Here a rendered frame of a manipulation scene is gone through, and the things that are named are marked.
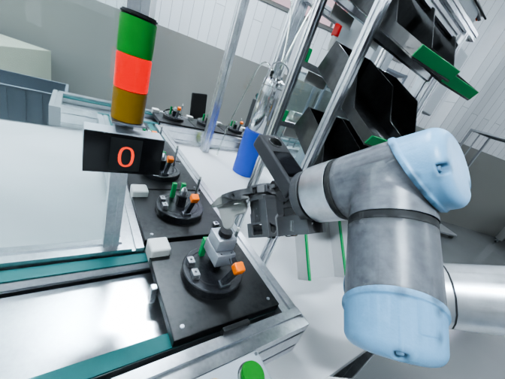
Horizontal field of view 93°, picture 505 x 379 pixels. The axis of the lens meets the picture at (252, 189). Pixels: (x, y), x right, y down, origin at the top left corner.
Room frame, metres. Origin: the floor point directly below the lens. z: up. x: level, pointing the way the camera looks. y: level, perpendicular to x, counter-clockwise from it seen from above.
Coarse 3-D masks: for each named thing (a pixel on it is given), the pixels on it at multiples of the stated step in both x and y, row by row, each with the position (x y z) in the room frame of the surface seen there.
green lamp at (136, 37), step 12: (120, 12) 0.37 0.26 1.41; (120, 24) 0.37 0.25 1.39; (132, 24) 0.37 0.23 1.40; (144, 24) 0.37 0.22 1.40; (120, 36) 0.37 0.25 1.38; (132, 36) 0.37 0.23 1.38; (144, 36) 0.37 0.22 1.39; (120, 48) 0.37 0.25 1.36; (132, 48) 0.37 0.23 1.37; (144, 48) 0.38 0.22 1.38
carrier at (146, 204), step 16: (144, 192) 0.62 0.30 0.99; (160, 192) 0.68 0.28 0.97; (176, 192) 0.71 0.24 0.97; (144, 208) 0.56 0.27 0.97; (160, 208) 0.56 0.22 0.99; (176, 208) 0.59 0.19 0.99; (192, 208) 0.62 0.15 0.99; (208, 208) 0.69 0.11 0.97; (144, 224) 0.50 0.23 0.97; (160, 224) 0.52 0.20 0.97; (176, 224) 0.55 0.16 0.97; (192, 224) 0.57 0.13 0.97; (208, 224) 0.60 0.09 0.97; (144, 240) 0.45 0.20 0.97; (176, 240) 0.50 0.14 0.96
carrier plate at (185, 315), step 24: (192, 240) 0.51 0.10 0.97; (168, 264) 0.40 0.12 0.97; (168, 288) 0.35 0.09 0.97; (240, 288) 0.41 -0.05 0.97; (264, 288) 0.44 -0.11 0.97; (168, 312) 0.30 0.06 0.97; (192, 312) 0.32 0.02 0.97; (216, 312) 0.33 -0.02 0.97; (240, 312) 0.35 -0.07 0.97; (264, 312) 0.39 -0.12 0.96; (192, 336) 0.28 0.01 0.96
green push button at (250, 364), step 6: (246, 366) 0.26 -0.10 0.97; (252, 366) 0.26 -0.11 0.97; (258, 366) 0.26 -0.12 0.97; (240, 372) 0.25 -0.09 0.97; (246, 372) 0.25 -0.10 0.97; (252, 372) 0.25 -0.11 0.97; (258, 372) 0.25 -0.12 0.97; (240, 378) 0.24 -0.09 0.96; (246, 378) 0.24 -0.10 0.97; (252, 378) 0.24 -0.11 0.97; (258, 378) 0.25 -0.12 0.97; (264, 378) 0.25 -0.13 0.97
